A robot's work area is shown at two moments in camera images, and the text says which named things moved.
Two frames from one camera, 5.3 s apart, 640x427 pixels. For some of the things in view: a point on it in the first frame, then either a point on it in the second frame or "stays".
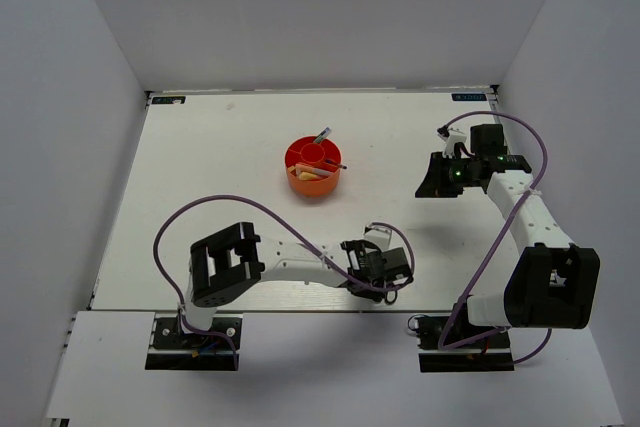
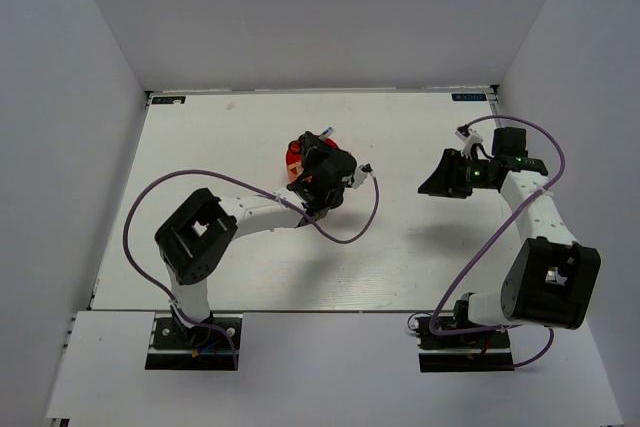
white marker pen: (322, 135) stays
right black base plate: (485, 353) stays
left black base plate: (173, 349) stays
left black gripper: (369, 293) to (314, 149)
